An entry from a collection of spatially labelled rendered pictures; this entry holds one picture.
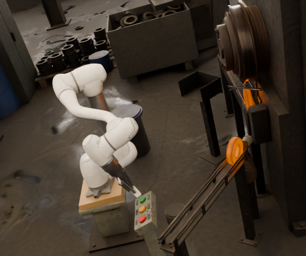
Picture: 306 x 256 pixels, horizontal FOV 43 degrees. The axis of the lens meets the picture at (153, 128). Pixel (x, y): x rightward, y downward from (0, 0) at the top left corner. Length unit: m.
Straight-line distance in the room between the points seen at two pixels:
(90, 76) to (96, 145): 0.55
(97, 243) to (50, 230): 0.50
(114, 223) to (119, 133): 1.05
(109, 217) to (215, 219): 0.74
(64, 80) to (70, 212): 1.33
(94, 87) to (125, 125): 0.51
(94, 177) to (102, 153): 0.67
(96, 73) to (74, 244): 1.32
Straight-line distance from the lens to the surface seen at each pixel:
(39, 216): 3.42
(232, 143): 2.12
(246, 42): 2.21
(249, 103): 2.52
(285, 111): 2.15
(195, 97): 3.02
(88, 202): 2.66
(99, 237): 2.94
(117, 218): 2.79
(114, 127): 1.94
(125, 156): 2.60
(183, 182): 3.16
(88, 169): 2.57
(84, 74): 2.33
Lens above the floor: 2.00
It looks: 30 degrees down
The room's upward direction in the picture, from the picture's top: 17 degrees counter-clockwise
